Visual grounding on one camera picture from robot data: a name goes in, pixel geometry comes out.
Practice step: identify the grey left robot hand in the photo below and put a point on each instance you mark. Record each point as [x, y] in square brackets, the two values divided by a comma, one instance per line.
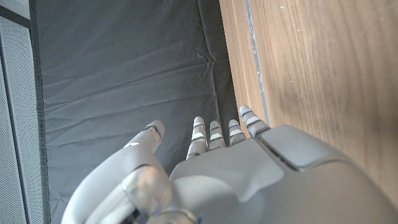
[233, 186]

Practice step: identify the black backdrop curtain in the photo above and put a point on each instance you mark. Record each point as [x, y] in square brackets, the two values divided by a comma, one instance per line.
[124, 68]

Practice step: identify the grey perforated panel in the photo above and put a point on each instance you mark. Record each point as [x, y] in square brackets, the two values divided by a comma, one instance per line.
[15, 140]

